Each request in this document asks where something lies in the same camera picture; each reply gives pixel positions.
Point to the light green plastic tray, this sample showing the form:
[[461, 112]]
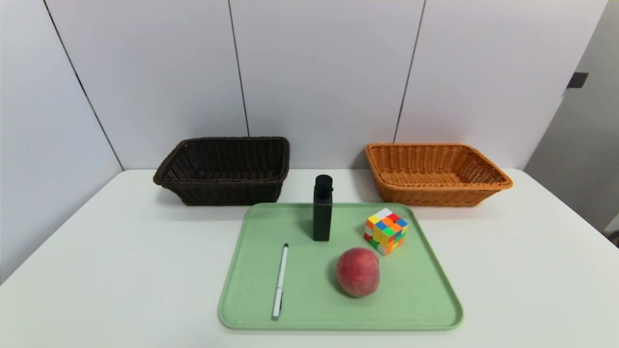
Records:
[[329, 304]]

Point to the orange wicker basket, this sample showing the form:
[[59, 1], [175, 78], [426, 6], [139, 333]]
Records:
[[435, 195]]

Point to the red peach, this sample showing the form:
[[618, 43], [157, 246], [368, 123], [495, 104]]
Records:
[[358, 273]]

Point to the black rectangular bottle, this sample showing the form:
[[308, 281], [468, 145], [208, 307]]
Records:
[[322, 217]]

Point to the multicoloured puzzle cube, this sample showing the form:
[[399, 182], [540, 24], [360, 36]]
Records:
[[386, 232]]

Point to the white pen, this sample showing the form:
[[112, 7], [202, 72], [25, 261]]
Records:
[[280, 282]]

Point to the black wall bracket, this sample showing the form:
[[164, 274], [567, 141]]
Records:
[[578, 79]]

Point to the dark brown wicker basket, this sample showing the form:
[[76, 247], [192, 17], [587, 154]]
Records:
[[227, 193]]

